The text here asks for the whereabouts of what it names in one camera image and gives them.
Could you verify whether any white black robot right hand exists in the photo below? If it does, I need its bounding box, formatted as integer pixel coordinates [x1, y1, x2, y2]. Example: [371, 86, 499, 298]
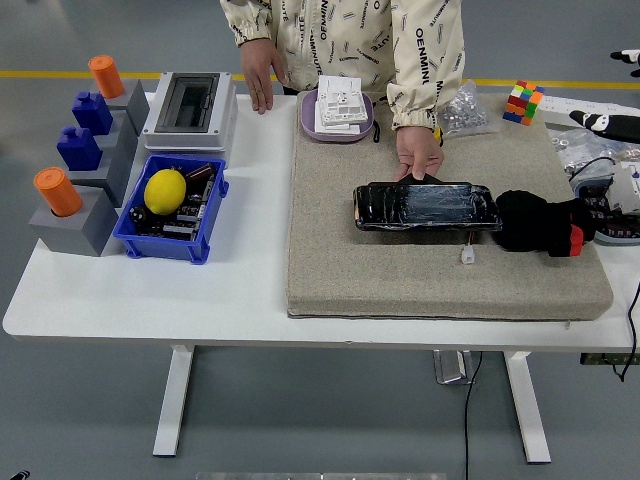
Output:
[569, 48, 640, 142]

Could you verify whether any person's left hand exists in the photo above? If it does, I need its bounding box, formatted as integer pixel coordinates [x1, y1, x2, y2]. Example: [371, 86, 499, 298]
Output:
[393, 123, 446, 182]

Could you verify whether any person's right hand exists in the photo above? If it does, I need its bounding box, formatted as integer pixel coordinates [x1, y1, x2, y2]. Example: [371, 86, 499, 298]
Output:
[239, 38, 289, 115]

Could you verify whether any clear bag of washers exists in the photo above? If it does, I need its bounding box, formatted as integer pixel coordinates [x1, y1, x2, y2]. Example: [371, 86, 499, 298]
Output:
[547, 127, 640, 174]

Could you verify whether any grey electrical box clear lid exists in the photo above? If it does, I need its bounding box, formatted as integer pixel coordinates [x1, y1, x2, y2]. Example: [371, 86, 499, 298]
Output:
[140, 71, 239, 155]

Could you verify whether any white power strip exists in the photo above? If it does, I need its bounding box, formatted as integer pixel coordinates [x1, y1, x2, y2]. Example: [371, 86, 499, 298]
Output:
[537, 94, 640, 137]

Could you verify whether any clear bag of metal screws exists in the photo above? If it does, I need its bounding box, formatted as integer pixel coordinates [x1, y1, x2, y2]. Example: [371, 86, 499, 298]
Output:
[437, 78, 501, 140]

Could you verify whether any purple tray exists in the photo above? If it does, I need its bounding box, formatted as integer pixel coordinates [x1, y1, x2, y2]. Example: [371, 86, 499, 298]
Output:
[298, 89, 376, 145]

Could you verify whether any white device box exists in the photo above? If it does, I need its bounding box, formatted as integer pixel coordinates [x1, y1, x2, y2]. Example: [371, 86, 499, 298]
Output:
[607, 160, 640, 216]

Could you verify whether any colourful puzzle cube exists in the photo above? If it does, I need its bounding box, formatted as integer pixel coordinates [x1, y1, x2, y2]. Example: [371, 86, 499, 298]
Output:
[501, 79, 545, 127]

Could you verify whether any person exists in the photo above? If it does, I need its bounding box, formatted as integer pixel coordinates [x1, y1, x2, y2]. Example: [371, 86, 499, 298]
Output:
[220, 0, 467, 132]

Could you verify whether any dark circuit board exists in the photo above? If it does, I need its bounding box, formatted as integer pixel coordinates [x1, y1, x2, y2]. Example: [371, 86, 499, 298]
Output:
[585, 195, 640, 239]

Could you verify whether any light blue tray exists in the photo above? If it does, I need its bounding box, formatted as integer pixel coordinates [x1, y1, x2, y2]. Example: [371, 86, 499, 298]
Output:
[572, 177, 640, 246]

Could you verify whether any grey block holder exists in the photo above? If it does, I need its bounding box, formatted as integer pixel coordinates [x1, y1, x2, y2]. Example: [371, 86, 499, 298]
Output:
[94, 108, 140, 166]
[102, 78, 152, 137]
[28, 185, 125, 259]
[67, 132, 139, 209]

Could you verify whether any grey-brown mat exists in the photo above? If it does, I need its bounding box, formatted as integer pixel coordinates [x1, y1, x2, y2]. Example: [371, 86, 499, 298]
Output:
[285, 91, 615, 323]

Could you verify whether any yellow lemon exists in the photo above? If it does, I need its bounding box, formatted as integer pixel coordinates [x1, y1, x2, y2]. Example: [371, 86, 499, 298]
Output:
[143, 168, 188, 216]

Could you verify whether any orange cylinder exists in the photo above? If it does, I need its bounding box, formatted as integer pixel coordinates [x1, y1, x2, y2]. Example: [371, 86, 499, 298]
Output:
[87, 54, 126, 100]
[33, 167, 84, 218]

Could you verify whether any circuit board with capacitors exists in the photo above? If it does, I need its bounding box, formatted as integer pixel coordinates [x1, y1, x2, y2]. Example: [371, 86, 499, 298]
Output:
[128, 162, 219, 242]

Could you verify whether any blue block with knob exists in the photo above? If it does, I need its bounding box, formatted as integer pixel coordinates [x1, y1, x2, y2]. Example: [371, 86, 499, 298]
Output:
[71, 91, 115, 136]
[55, 126, 104, 173]

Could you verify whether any white table leg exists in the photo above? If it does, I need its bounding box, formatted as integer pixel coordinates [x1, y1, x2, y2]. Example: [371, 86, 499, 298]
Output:
[503, 350, 552, 464]
[152, 344, 195, 457]

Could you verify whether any blue plastic bin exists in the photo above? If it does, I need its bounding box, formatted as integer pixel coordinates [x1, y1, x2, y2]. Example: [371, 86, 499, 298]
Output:
[112, 153, 230, 266]

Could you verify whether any green circuit board strip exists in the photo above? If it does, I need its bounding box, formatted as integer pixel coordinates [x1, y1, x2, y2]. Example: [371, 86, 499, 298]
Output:
[579, 352, 640, 366]

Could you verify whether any thin black cable loop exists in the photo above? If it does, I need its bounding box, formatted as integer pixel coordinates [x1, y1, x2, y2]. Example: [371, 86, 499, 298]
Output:
[568, 157, 617, 189]

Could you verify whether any white wall switch plate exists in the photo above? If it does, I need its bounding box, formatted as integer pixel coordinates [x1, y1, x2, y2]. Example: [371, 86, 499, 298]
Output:
[314, 92, 375, 135]
[317, 74, 365, 104]

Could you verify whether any white wire connector plug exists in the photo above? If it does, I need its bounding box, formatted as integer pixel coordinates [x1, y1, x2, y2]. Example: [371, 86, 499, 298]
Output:
[458, 233, 479, 267]

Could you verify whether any silver metal bracket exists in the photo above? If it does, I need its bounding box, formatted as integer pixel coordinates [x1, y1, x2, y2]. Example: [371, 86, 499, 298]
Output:
[432, 349, 476, 385]

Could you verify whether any black hanging cable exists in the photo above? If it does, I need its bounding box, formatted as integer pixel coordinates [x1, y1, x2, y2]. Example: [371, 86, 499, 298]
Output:
[613, 282, 640, 384]

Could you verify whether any black floor cable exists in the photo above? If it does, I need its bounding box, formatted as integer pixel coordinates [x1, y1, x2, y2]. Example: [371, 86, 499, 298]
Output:
[462, 351, 484, 480]

